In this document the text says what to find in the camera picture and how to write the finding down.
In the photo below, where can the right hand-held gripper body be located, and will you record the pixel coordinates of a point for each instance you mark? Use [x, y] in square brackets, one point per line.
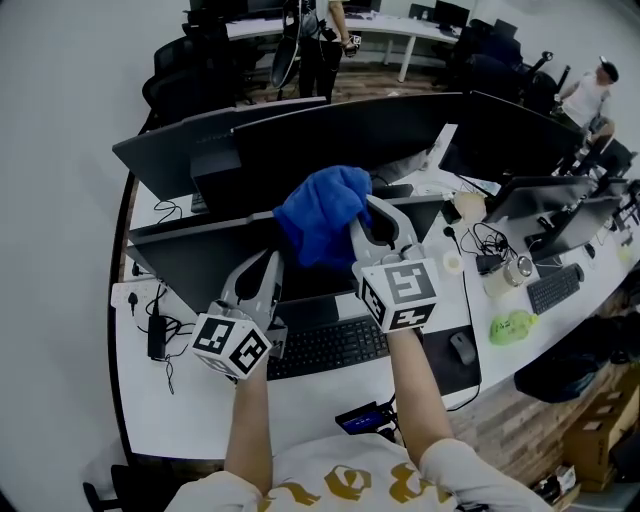
[400, 290]

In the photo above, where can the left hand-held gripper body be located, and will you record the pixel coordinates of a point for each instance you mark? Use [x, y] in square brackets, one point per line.
[220, 340]

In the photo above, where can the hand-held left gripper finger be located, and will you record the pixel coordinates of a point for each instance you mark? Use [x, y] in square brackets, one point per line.
[272, 300]
[227, 292]

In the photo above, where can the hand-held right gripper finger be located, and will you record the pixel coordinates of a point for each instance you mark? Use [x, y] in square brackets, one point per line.
[405, 232]
[361, 250]

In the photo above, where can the black curved monitor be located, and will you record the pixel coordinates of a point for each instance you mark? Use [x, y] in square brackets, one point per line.
[200, 270]

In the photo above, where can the blue cloth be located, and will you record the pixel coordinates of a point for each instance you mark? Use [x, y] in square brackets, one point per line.
[320, 215]

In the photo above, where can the person's left forearm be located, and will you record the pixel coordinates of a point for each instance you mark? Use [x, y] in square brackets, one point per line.
[250, 425]

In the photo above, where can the person's right forearm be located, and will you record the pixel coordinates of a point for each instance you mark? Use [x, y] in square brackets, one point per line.
[417, 395]

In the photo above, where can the white tape roll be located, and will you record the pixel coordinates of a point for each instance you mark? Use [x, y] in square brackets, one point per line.
[453, 262]

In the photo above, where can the long black power adapter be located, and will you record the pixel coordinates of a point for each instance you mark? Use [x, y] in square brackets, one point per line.
[156, 336]

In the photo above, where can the beige pouch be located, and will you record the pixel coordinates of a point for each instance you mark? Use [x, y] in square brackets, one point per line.
[470, 206]

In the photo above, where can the large black keyboard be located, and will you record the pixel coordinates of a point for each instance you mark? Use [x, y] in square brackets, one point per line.
[330, 347]

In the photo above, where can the grey computer mouse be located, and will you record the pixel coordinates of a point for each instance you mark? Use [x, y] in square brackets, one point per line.
[463, 348]

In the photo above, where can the small black adapter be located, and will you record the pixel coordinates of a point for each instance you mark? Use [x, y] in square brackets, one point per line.
[489, 264]

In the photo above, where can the black power plug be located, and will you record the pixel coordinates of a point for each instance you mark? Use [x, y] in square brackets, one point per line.
[133, 301]

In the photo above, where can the black mouse pad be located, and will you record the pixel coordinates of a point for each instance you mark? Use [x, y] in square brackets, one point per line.
[450, 375]

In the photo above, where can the white power strip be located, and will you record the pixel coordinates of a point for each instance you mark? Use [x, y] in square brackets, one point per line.
[122, 295]

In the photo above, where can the black computer box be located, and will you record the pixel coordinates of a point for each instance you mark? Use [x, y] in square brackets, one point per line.
[215, 185]

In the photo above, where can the white jar with metal lid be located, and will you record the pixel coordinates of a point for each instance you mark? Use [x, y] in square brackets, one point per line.
[507, 277]

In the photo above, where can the green plastic bottle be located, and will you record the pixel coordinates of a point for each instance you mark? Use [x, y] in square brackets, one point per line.
[512, 328]

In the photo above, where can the black device with blue screen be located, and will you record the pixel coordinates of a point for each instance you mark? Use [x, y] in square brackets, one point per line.
[362, 419]

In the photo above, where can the small black keyboard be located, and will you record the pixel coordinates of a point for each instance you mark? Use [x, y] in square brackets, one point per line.
[555, 289]

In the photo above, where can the person's white printed shirt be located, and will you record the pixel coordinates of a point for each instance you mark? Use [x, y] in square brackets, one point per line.
[350, 470]

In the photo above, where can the black backpack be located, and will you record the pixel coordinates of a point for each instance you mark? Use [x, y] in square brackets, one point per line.
[570, 365]

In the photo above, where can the black mesh office chair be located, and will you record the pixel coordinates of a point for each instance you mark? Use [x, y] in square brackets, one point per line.
[185, 75]

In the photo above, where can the brown cardboard box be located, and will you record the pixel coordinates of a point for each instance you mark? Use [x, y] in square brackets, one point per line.
[600, 430]

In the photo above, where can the black wall charger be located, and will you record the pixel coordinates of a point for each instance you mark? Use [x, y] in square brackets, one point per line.
[451, 212]

